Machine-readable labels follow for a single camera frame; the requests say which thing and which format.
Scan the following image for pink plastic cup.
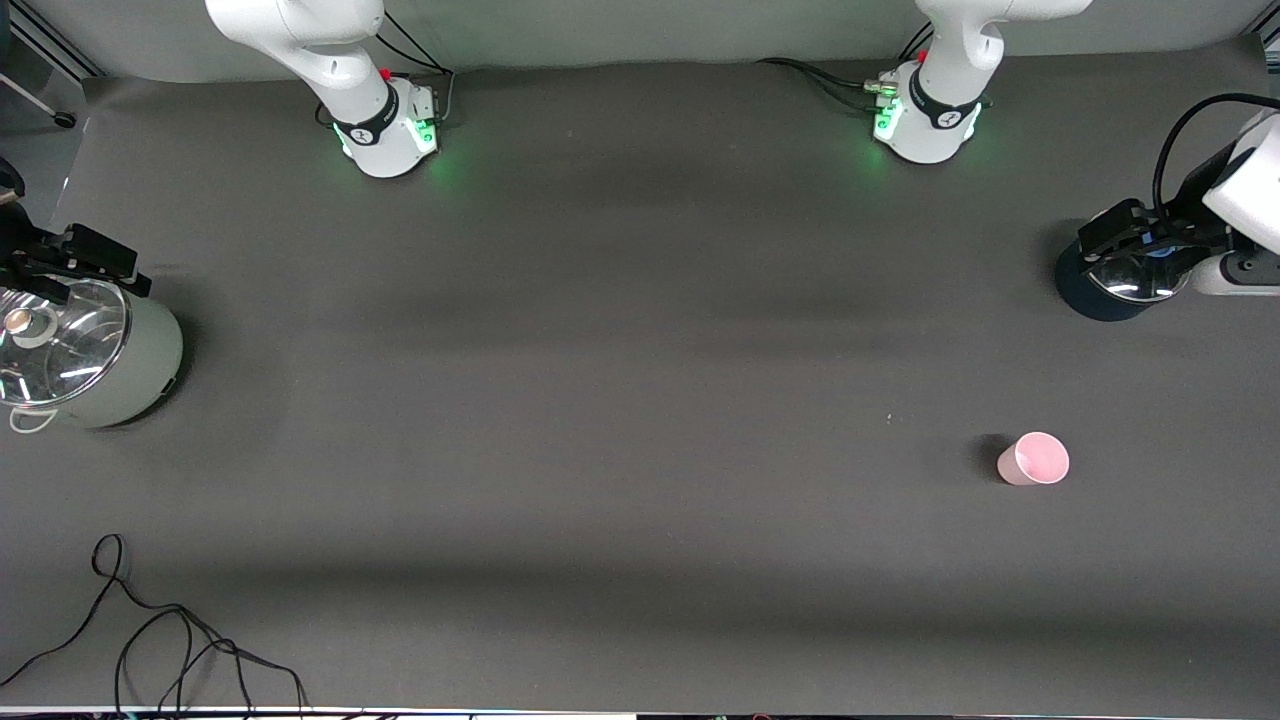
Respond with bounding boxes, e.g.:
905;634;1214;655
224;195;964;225
997;431;1071;487

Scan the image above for glass lid with blue knob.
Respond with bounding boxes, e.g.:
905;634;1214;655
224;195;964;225
1085;240;1193;303

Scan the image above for dark blue saucepan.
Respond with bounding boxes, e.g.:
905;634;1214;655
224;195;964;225
1055;230;1201;323

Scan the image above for glass lid with steel knob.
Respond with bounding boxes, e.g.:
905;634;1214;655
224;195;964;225
0;278;133;411

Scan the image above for sage green cooking pot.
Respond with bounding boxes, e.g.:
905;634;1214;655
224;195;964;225
0;280;186;433

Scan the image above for stand leg with black wheel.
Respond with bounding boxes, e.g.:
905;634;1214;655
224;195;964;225
0;70;77;129

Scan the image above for dark grey table mat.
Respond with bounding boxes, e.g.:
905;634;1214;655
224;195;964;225
0;35;1280;713

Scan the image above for aluminium frame rail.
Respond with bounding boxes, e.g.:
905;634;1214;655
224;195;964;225
10;0;106;79

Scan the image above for thin black loose cable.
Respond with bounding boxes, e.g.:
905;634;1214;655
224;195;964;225
0;533;311;716

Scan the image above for black left arm base cable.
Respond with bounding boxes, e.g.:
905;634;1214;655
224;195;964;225
757;20;931;116

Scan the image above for black arm base cable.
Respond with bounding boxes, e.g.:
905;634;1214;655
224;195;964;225
757;20;931;116
375;10;456;126

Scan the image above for black right arm base cable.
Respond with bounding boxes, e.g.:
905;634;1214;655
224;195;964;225
375;10;456;126

